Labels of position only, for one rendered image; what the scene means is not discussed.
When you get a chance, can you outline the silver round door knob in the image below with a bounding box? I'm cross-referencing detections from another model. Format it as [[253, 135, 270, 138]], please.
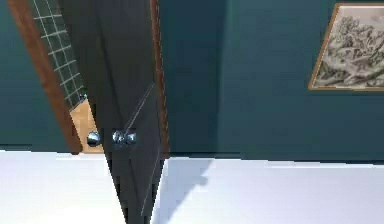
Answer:
[[86, 130, 102, 148], [111, 128, 138, 147]]

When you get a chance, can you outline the dark grey room door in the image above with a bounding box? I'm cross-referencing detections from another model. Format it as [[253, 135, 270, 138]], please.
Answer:
[[57, 0, 166, 224]]

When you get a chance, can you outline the framed grey landscape picture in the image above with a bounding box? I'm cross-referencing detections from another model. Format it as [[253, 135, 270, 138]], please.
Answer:
[[307, 2, 384, 92]]

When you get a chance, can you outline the brown wooden door frame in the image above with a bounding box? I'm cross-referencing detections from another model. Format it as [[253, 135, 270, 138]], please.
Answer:
[[5, 0, 170, 160]]

